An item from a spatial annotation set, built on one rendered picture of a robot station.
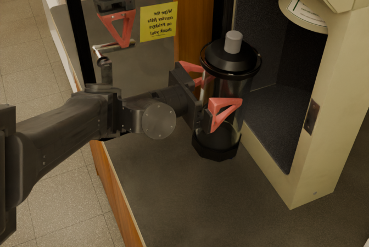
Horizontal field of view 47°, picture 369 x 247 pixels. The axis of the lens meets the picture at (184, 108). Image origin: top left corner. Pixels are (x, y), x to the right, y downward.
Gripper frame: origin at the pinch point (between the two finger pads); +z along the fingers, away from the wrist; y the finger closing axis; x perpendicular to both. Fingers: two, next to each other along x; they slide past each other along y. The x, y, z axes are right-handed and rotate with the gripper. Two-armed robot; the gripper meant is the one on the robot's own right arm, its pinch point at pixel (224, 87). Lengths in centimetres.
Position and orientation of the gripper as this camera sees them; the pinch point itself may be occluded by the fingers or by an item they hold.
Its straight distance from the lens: 79.3
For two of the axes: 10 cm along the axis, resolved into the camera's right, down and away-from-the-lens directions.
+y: -4.5, -6.2, 6.4
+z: 8.9, -2.6, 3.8
